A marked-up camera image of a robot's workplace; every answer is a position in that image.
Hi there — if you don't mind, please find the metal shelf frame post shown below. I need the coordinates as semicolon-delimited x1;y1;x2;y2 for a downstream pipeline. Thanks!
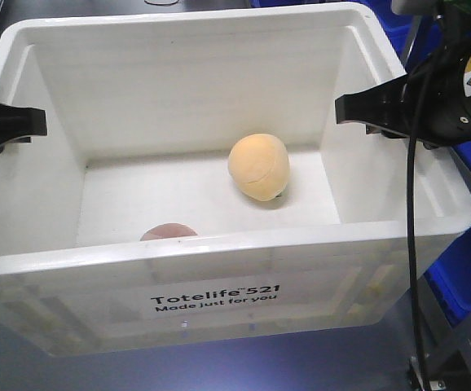
410;149;471;390

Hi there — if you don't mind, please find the blue plastic bin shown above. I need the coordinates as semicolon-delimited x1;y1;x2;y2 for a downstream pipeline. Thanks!
425;142;471;326

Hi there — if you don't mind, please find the yellow plush mango toy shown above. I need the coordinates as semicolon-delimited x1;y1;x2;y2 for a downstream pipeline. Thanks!
228;134;290;202

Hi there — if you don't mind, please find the black cable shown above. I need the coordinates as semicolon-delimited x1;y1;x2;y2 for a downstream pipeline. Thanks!
406;60;432;391

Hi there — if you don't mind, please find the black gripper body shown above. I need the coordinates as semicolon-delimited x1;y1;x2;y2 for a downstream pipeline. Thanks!
398;1;471;148

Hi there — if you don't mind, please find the pink plush peach toy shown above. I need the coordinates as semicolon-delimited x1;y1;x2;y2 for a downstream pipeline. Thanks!
140;222;197;241

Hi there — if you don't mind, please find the white plastic tote crate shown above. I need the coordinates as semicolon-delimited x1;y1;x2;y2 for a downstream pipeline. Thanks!
0;0;471;358

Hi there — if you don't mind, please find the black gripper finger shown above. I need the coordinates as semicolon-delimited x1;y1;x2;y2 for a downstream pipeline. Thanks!
0;103;47;153
334;75;412;138

